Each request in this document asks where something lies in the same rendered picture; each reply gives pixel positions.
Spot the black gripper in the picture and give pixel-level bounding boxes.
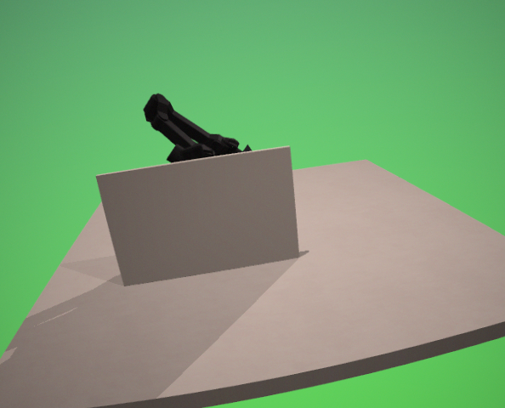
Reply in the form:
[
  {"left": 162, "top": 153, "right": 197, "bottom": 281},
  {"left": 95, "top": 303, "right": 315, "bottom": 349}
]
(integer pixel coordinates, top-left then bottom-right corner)
[{"left": 180, "top": 144, "right": 205, "bottom": 161}]

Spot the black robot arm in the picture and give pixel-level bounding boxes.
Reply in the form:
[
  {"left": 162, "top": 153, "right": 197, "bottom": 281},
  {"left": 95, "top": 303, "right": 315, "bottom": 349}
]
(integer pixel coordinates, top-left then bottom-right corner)
[{"left": 143, "top": 93, "right": 243, "bottom": 163}]

